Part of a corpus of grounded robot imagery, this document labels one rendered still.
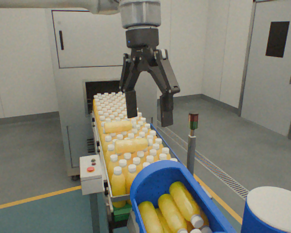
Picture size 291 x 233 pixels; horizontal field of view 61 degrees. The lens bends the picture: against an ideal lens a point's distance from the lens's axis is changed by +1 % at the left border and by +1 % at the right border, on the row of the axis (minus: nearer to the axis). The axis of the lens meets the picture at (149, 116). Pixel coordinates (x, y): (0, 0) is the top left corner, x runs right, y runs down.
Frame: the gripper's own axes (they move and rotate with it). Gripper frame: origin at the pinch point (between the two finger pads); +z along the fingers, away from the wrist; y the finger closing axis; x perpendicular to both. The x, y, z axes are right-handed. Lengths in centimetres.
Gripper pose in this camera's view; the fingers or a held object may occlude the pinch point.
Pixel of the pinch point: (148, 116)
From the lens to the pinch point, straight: 59.7
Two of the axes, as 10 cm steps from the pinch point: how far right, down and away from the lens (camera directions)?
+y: -6.3, -1.3, 7.7
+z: 0.7, 9.7, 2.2
